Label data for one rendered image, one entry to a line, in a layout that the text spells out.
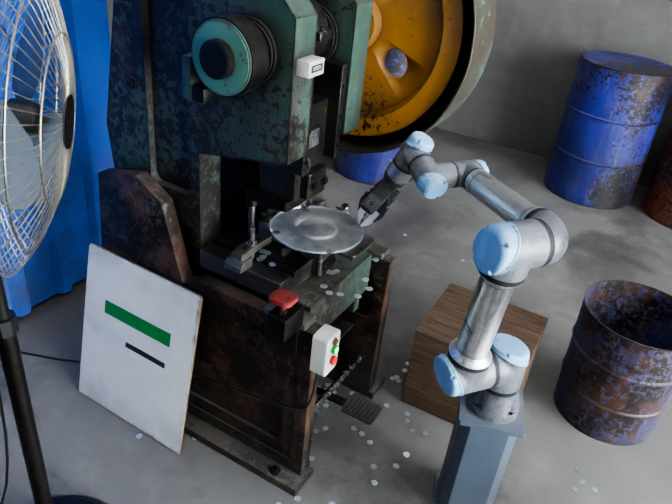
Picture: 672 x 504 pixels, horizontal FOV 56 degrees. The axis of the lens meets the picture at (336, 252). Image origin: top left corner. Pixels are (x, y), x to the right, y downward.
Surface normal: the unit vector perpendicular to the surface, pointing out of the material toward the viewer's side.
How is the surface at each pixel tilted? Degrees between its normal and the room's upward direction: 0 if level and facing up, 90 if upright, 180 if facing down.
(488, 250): 82
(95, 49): 90
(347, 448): 0
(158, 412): 78
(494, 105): 90
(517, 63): 90
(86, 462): 0
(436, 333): 0
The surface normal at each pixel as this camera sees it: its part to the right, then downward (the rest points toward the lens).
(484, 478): -0.21, 0.49
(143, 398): -0.49, 0.22
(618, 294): 0.01, 0.49
